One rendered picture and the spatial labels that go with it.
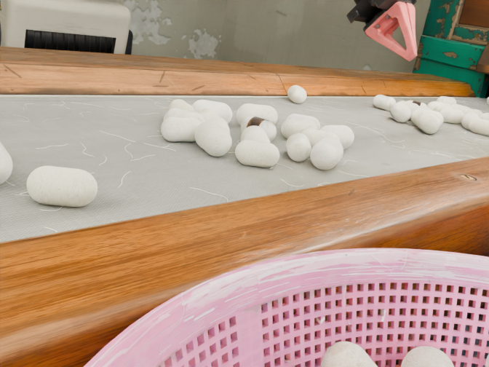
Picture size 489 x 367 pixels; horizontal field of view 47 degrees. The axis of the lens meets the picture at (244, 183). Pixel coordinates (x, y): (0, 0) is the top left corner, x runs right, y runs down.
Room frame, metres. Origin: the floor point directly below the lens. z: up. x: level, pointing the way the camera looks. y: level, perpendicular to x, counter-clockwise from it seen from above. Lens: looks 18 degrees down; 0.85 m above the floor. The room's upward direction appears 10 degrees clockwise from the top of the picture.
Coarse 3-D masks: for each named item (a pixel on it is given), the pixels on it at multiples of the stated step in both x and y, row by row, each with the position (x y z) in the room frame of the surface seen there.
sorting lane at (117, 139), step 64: (0, 128) 0.36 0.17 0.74; (64, 128) 0.38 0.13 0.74; (128, 128) 0.42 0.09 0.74; (320, 128) 0.55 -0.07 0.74; (384, 128) 0.61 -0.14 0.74; (448, 128) 0.69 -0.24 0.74; (0, 192) 0.25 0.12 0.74; (128, 192) 0.28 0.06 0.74; (192, 192) 0.30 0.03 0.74; (256, 192) 0.32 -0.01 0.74
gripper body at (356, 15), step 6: (354, 0) 0.89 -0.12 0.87; (360, 0) 0.88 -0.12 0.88; (366, 0) 0.84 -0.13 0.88; (372, 0) 0.83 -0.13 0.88; (408, 0) 0.89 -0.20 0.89; (414, 0) 0.90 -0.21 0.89; (360, 6) 0.85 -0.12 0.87; (366, 6) 0.86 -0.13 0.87; (372, 6) 0.86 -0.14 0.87; (354, 12) 0.85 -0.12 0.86; (360, 12) 0.86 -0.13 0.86; (366, 12) 0.87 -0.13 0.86; (372, 12) 0.88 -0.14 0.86; (378, 12) 0.88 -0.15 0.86; (348, 18) 0.86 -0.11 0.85; (354, 18) 0.85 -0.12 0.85; (360, 18) 0.86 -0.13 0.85; (366, 18) 0.87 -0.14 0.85; (372, 18) 0.88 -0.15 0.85
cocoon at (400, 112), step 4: (396, 104) 0.68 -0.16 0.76; (400, 104) 0.67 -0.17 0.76; (404, 104) 0.67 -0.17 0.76; (392, 108) 0.68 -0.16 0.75; (396, 108) 0.66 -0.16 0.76; (400, 108) 0.66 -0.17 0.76; (404, 108) 0.66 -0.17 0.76; (408, 108) 0.66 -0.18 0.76; (392, 112) 0.67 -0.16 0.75; (396, 112) 0.66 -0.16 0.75; (400, 112) 0.66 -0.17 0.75; (404, 112) 0.66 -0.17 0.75; (408, 112) 0.66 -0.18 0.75; (392, 116) 0.67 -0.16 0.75; (396, 116) 0.66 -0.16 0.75; (400, 116) 0.66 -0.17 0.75; (404, 116) 0.66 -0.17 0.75; (408, 116) 0.66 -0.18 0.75; (396, 120) 0.66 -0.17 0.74; (400, 120) 0.66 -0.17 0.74; (404, 120) 0.66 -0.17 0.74
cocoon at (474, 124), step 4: (472, 120) 0.68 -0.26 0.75; (476, 120) 0.68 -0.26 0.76; (480, 120) 0.68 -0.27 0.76; (484, 120) 0.68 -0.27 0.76; (472, 124) 0.68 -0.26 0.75; (476, 124) 0.68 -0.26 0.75; (480, 124) 0.68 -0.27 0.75; (484, 124) 0.67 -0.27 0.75; (488, 124) 0.67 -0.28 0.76; (472, 128) 0.68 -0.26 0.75; (476, 128) 0.68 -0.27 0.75; (480, 128) 0.67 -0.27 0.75; (484, 128) 0.67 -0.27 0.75; (488, 128) 0.67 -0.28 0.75; (472, 132) 0.68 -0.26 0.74; (476, 132) 0.68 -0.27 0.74; (480, 132) 0.68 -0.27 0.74; (484, 132) 0.67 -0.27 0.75; (488, 132) 0.67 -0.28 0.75
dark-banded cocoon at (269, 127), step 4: (244, 120) 0.45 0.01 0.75; (248, 120) 0.45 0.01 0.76; (264, 120) 0.44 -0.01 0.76; (244, 124) 0.45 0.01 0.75; (260, 124) 0.44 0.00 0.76; (264, 124) 0.44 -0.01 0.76; (268, 124) 0.44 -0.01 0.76; (272, 124) 0.44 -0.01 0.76; (244, 128) 0.45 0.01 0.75; (264, 128) 0.44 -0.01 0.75; (268, 128) 0.44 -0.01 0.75; (272, 128) 0.44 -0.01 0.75; (268, 132) 0.44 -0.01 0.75; (272, 132) 0.44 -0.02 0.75; (276, 132) 0.44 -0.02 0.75; (268, 136) 0.44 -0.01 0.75; (272, 136) 0.44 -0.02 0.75; (272, 140) 0.44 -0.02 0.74
